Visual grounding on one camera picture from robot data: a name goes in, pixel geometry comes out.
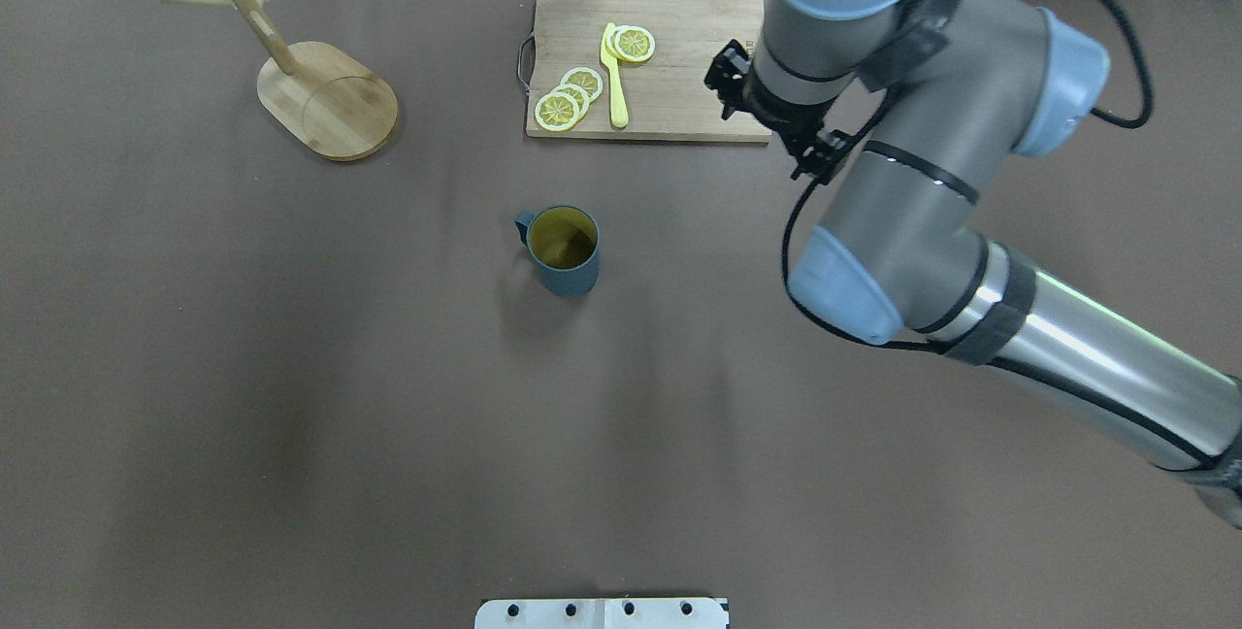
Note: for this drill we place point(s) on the dark teal mug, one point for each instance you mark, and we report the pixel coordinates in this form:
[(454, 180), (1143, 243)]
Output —
[(563, 242)]

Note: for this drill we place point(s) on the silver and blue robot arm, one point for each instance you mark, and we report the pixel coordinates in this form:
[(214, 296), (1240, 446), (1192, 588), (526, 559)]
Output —
[(933, 96)]

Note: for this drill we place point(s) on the wooden cup storage rack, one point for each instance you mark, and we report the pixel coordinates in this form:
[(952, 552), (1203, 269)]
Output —
[(331, 103)]

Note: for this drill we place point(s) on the yellow plastic knife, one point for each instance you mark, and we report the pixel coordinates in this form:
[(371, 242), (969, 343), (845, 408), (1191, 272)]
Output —
[(618, 112)]

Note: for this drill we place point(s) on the wooden cutting board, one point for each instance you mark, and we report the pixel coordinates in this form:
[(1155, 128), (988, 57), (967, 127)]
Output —
[(666, 98)]

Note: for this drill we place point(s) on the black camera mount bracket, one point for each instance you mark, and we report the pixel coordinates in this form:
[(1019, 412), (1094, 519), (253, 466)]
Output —
[(818, 154)]

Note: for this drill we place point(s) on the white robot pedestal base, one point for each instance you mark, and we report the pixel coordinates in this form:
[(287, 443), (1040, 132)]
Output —
[(618, 612)]

